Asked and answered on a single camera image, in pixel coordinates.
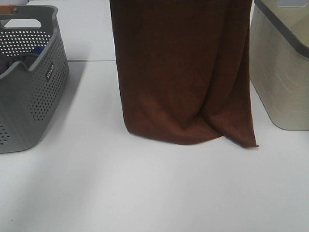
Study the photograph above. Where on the brown towel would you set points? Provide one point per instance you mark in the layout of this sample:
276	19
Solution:
183	69

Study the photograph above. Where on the grey perforated plastic basket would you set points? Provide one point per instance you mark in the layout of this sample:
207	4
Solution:
30	96

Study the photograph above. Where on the blue grey cloth in basket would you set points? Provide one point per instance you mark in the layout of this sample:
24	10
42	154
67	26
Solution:
27	58

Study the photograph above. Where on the beige plastic basket grey rim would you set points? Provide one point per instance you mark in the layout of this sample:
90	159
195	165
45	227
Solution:
279	60

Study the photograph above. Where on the brown leather basket handle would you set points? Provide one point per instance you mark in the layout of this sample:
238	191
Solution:
7	9

